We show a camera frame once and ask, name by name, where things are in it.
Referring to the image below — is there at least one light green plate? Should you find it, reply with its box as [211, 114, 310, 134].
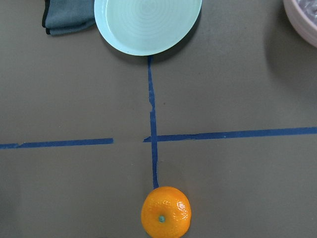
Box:
[94, 0, 202, 56]

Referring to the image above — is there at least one orange mandarin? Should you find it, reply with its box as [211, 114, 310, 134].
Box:
[141, 186, 192, 238]

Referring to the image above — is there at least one dark grey folded cloth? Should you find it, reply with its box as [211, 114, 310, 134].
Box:
[42, 0, 96, 35]

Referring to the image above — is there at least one pink bowl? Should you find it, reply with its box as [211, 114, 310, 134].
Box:
[283, 0, 317, 48]

